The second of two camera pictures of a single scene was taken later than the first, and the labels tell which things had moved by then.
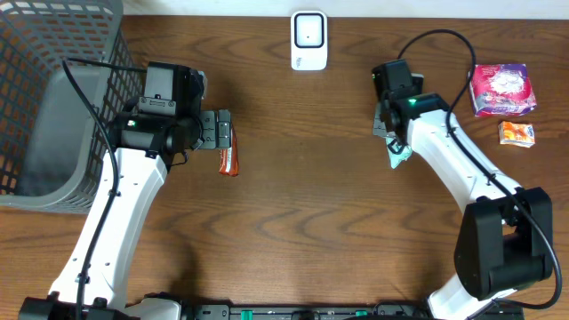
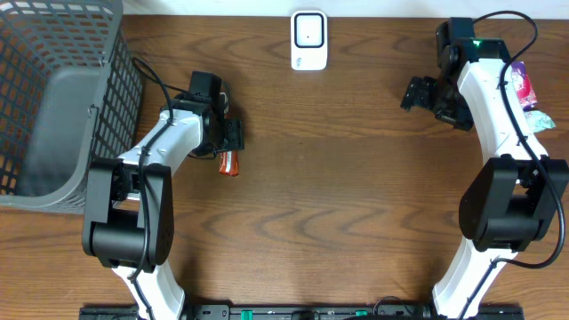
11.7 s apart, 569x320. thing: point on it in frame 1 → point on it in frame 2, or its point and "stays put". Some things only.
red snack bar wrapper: x=228 y=159 stays put
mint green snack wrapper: x=397 y=151 → x=538 y=121
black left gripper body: x=222 y=129 → x=234 y=134
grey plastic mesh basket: x=53 y=141 stays put
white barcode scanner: x=308 y=40 stays put
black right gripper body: x=379 y=126 → x=452 y=106
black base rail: x=348 y=311 stays put
